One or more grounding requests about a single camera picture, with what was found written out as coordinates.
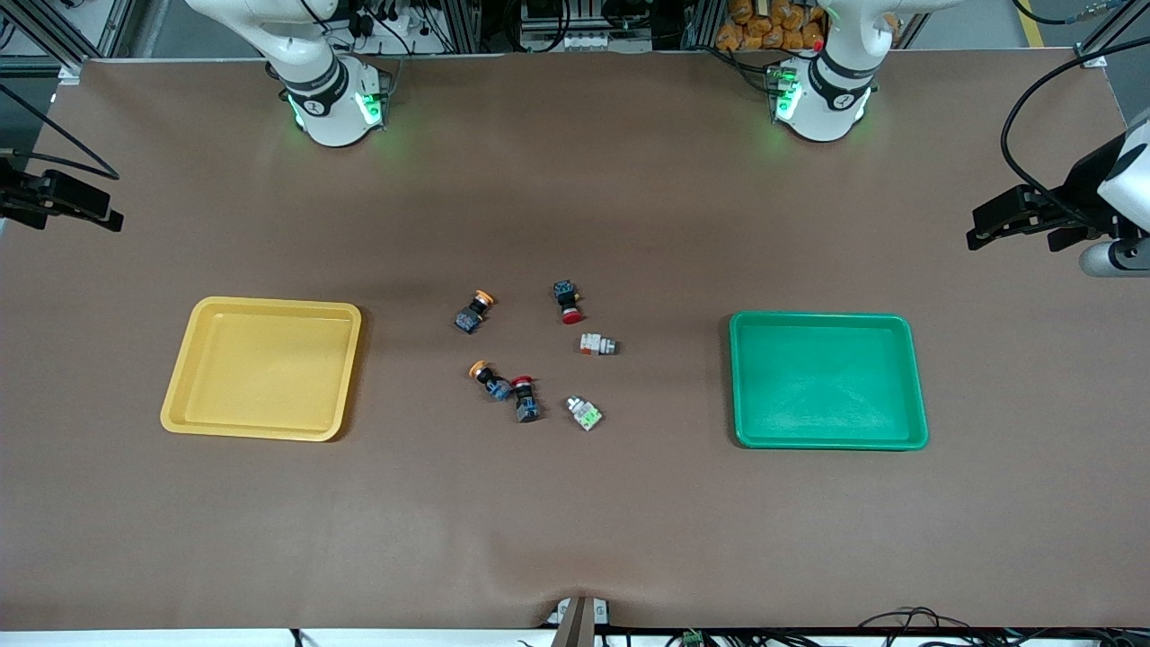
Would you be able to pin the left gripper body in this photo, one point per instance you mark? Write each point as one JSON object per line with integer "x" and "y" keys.
{"x": 1081, "y": 182}

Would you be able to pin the yellow pushbutton blue base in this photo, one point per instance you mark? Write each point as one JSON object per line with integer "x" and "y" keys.
{"x": 494, "y": 384}
{"x": 469, "y": 318}

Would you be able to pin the white green pushbutton orange clips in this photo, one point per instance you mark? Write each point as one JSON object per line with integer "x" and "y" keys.
{"x": 595, "y": 344}

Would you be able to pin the white green pushbutton green sticker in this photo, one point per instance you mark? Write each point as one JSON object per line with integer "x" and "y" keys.
{"x": 586, "y": 415}

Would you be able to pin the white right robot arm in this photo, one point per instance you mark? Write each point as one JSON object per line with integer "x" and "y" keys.
{"x": 328, "y": 90}

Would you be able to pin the yellow plastic tray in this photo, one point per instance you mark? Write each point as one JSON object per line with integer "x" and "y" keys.
{"x": 260, "y": 368}

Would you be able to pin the green plastic tray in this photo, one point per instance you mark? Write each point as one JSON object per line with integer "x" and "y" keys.
{"x": 827, "y": 382}

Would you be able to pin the orange objects pile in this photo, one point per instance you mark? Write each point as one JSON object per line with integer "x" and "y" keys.
{"x": 768, "y": 25}

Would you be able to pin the red mushroom pushbutton blue base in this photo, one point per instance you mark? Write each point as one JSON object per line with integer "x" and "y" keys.
{"x": 568, "y": 301}
{"x": 527, "y": 406}

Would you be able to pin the white power strip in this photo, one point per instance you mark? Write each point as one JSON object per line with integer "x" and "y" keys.
{"x": 588, "y": 41}

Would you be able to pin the aluminium frame post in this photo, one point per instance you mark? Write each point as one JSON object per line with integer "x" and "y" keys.
{"x": 1114, "y": 31}
{"x": 40, "y": 31}

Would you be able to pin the grey camera stand bracket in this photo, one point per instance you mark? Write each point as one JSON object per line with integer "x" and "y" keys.
{"x": 579, "y": 620}

